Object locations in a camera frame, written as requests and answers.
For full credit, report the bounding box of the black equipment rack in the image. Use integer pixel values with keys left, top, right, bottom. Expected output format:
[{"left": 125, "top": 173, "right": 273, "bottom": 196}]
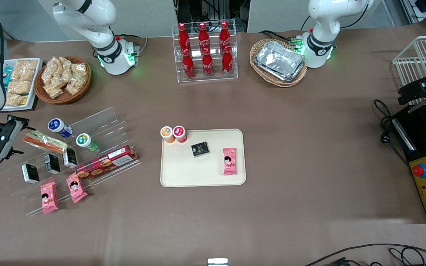
[{"left": 176, "top": 0, "right": 250, "bottom": 34}]

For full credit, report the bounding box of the black snack box gold print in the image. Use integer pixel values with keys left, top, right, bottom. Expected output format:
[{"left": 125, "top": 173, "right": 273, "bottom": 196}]
[
  {"left": 44, "top": 154, "right": 61, "bottom": 174},
  {"left": 62, "top": 148, "right": 78, "bottom": 168},
  {"left": 21, "top": 164, "right": 40, "bottom": 184},
  {"left": 191, "top": 141, "right": 210, "bottom": 158}
]

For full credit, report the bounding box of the white wire basket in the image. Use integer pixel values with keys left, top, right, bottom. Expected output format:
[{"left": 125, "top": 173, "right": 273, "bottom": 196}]
[{"left": 392, "top": 35, "right": 426, "bottom": 106}]

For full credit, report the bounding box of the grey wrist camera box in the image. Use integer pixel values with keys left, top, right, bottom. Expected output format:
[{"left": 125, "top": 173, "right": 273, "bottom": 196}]
[{"left": 0, "top": 119, "right": 24, "bottom": 160}]

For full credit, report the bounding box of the beige cracker pack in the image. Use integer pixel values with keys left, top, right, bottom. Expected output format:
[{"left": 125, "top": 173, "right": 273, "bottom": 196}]
[
  {"left": 13, "top": 59, "right": 38, "bottom": 81},
  {"left": 5, "top": 92, "right": 23, "bottom": 108},
  {"left": 8, "top": 79, "right": 32, "bottom": 95}
]

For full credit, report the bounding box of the long black floor cable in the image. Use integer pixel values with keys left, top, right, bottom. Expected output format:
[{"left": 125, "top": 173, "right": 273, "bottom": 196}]
[{"left": 304, "top": 243, "right": 426, "bottom": 266}]

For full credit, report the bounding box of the clear acrylic tiered stand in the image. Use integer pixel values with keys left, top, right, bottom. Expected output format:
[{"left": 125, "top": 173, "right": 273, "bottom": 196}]
[{"left": 0, "top": 106, "right": 142, "bottom": 216}]

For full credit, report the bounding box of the white rectangular snack bin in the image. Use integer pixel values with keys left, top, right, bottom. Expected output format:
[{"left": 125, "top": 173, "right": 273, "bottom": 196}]
[{"left": 0, "top": 58, "right": 43, "bottom": 111}]

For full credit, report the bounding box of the orange cap yogurt bottle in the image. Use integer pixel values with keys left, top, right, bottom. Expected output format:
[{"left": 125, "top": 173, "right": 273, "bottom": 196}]
[{"left": 160, "top": 126, "right": 175, "bottom": 144}]

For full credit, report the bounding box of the clear bag of crackers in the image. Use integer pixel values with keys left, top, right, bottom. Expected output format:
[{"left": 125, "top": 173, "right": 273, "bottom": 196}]
[
  {"left": 65, "top": 76, "right": 86, "bottom": 96},
  {"left": 71, "top": 63, "right": 88, "bottom": 78},
  {"left": 43, "top": 83, "right": 64, "bottom": 99},
  {"left": 52, "top": 56, "right": 72, "bottom": 71},
  {"left": 41, "top": 61, "right": 59, "bottom": 85},
  {"left": 52, "top": 70, "right": 69, "bottom": 88}
]

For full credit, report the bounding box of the blue cap yogurt bottle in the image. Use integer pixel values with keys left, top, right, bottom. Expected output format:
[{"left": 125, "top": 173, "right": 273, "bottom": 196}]
[{"left": 48, "top": 118, "right": 74, "bottom": 139}]

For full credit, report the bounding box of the triangle sandwich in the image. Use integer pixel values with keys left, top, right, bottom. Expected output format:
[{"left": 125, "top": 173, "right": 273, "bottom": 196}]
[{"left": 23, "top": 132, "right": 68, "bottom": 154}]

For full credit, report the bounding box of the black power cable with plug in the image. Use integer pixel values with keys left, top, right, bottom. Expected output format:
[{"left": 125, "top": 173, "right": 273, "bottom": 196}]
[{"left": 373, "top": 99, "right": 411, "bottom": 167}]

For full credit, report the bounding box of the pink cartoon snack packet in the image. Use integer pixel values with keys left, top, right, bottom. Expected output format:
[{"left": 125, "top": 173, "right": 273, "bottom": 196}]
[
  {"left": 223, "top": 147, "right": 238, "bottom": 175},
  {"left": 40, "top": 181, "right": 59, "bottom": 215},
  {"left": 66, "top": 173, "right": 88, "bottom": 204}
]

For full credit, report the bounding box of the brown wicker snack basket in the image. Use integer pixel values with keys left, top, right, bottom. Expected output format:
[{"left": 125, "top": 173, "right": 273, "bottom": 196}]
[{"left": 34, "top": 56, "right": 91, "bottom": 105}]

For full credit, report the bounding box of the black sealing machine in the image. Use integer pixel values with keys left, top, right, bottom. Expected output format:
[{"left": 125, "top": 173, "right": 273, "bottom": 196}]
[{"left": 390, "top": 103, "right": 426, "bottom": 224}]

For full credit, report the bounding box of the black arm base cable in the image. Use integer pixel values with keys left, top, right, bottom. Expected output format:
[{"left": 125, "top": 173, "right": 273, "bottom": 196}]
[{"left": 259, "top": 30, "right": 302, "bottom": 47}]

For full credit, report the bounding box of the clear acrylic bottle rack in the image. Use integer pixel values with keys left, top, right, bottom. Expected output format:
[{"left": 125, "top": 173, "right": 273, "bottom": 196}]
[{"left": 172, "top": 23, "right": 238, "bottom": 83}]

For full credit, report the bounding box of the grey arm base cable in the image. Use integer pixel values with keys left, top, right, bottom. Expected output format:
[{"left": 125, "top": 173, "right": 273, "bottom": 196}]
[{"left": 114, "top": 33, "right": 149, "bottom": 55}]

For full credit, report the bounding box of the green cap yogurt bottle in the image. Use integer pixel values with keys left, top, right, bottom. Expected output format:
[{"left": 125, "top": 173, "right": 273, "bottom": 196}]
[{"left": 76, "top": 133, "right": 99, "bottom": 152}]

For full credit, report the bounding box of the red cap yogurt bottle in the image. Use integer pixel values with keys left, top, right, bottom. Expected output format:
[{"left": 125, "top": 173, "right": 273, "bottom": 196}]
[{"left": 172, "top": 126, "right": 187, "bottom": 143}]

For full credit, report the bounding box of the beige plastic tray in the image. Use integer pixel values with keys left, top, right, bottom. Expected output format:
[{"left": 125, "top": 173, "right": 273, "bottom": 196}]
[{"left": 160, "top": 129, "right": 247, "bottom": 188}]

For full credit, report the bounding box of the light wicker basket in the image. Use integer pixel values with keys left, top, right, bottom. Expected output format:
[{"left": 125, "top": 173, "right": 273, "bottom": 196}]
[{"left": 249, "top": 38, "right": 308, "bottom": 88}]

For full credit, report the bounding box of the black machine lever handle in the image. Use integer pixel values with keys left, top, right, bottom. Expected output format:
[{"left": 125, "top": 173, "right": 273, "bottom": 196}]
[{"left": 398, "top": 72, "right": 426, "bottom": 106}]

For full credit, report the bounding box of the red cola bottle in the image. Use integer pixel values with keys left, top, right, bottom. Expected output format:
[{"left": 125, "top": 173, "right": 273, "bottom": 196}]
[
  {"left": 178, "top": 23, "right": 191, "bottom": 52},
  {"left": 182, "top": 49, "right": 196, "bottom": 79},
  {"left": 219, "top": 21, "right": 231, "bottom": 50},
  {"left": 198, "top": 22, "right": 210, "bottom": 52},
  {"left": 222, "top": 46, "right": 234, "bottom": 76},
  {"left": 202, "top": 48, "right": 214, "bottom": 77}
]

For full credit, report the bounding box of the aluminium foil container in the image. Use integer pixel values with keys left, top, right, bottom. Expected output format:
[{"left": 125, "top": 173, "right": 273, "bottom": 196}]
[{"left": 254, "top": 41, "right": 306, "bottom": 82}]

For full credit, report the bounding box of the red tartan shortbread box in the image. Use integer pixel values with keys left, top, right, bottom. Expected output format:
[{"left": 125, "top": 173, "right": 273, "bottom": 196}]
[{"left": 75, "top": 145, "right": 139, "bottom": 180}]

